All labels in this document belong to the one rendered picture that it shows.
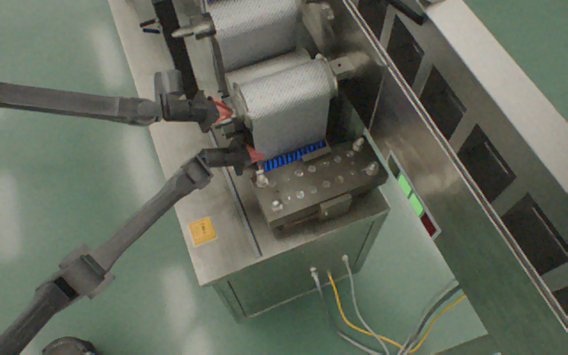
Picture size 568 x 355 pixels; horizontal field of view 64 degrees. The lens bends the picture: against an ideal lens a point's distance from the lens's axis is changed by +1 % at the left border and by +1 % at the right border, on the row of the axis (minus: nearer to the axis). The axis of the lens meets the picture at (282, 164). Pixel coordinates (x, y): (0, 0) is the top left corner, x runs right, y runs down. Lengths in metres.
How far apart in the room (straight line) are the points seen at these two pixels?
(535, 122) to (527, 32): 2.71
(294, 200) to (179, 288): 1.18
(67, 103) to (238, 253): 0.67
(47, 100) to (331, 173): 0.80
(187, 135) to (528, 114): 1.16
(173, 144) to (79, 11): 2.15
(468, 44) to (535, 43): 2.59
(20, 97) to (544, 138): 1.05
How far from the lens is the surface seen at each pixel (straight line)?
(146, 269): 2.47
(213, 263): 1.45
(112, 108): 1.15
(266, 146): 1.36
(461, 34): 0.92
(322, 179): 1.39
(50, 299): 1.13
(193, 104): 1.19
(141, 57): 1.94
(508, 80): 0.88
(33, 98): 1.18
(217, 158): 1.28
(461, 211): 1.06
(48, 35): 3.59
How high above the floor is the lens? 2.28
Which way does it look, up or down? 62 degrees down
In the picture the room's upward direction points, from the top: 2 degrees counter-clockwise
